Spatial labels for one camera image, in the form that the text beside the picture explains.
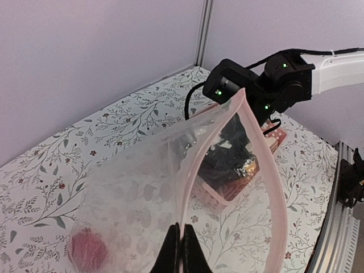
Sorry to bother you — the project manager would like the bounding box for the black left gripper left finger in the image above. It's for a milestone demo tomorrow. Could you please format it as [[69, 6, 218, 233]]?
[[152, 223, 181, 273]]

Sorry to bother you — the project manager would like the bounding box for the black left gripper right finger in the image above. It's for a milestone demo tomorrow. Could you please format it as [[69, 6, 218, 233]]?
[[181, 224, 212, 273]]

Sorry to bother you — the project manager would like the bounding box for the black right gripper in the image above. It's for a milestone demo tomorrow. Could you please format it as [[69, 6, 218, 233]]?
[[197, 58, 261, 194]]

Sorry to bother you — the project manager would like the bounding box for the red crinkled fruit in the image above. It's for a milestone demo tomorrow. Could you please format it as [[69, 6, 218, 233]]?
[[68, 227, 109, 272]]

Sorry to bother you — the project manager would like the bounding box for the clear zip top bag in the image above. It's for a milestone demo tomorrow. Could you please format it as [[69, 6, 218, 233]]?
[[68, 89, 287, 272]]

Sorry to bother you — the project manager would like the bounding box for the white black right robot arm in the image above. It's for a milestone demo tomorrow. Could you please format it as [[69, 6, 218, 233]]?
[[188, 48, 363, 195]]

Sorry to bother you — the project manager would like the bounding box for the pink perforated plastic basket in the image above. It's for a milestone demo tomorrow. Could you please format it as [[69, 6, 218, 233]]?
[[190, 104, 288, 211]]

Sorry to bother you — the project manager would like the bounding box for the floral patterned table mat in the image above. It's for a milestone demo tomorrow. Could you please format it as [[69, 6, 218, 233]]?
[[1, 67, 338, 272]]

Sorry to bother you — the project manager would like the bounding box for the right aluminium corner post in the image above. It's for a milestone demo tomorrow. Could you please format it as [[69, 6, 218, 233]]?
[[193, 0, 214, 67]]

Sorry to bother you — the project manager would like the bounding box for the aluminium front rail frame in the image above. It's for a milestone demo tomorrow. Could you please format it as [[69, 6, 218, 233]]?
[[305, 141, 360, 272]]

